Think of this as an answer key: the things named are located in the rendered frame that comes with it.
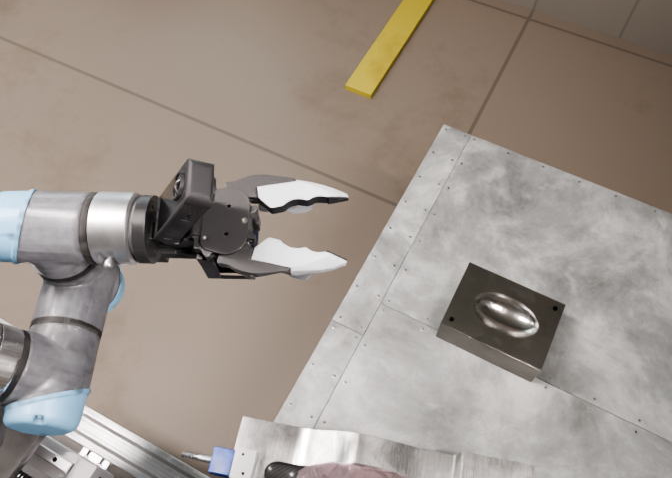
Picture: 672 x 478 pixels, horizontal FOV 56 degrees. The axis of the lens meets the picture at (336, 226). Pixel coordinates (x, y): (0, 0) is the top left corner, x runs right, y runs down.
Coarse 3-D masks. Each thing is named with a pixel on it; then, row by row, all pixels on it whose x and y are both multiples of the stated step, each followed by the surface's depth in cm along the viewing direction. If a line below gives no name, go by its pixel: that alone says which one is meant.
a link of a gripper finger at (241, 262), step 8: (248, 248) 62; (224, 256) 61; (232, 256) 61; (240, 256) 61; (248, 256) 61; (224, 264) 61; (232, 264) 61; (240, 264) 61; (248, 264) 61; (256, 264) 61; (264, 264) 61; (272, 264) 61; (240, 272) 62; (248, 272) 61; (256, 272) 61; (264, 272) 61; (272, 272) 61; (280, 272) 61; (288, 272) 62
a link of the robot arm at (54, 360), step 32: (32, 320) 68; (64, 320) 67; (0, 352) 61; (32, 352) 63; (64, 352) 66; (96, 352) 69; (0, 384) 61; (32, 384) 63; (64, 384) 64; (32, 416) 62; (64, 416) 63
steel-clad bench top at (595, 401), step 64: (448, 128) 154; (448, 192) 144; (512, 192) 144; (576, 192) 144; (384, 256) 136; (448, 256) 136; (512, 256) 136; (576, 256) 136; (640, 256) 136; (384, 320) 128; (576, 320) 128; (640, 320) 128; (320, 384) 121; (384, 384) 121; (448, 384) 121; (512, 384) 121; (576, 384) 121; (640, 384) 121; (448, 448) 115; (512, 448) 115; (576, 448) 115; (640, 448) 115
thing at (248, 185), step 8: (248, 176) 65; (256, 176) 65; (264, 176) 65; (272, 176) 65; (280, 176) 65; (232, 184) 64; (240, 184) 64; (248, 184) 64; (256, 184) 64; (264, 184) 64; (272, 184) 65; (248, 192) 64; (256, 192) 64; (256, 200) 65
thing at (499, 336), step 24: (480, 288) 124; (504, 288) 124; (528, 288) 124; (456, 312) 122; (480, 312) 123; (504, 312) 124; (528, 312) 122; (552, 312) 122; (456, 336) 122; (480, 336) 119; (504, 336) 119; (528, 336) 119; (552, 336) 119; (504, 360) 120; (528, 360) 117
